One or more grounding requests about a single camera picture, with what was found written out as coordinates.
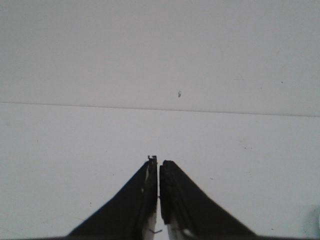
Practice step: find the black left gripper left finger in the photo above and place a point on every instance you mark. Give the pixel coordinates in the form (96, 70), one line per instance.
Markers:
(132, 212)

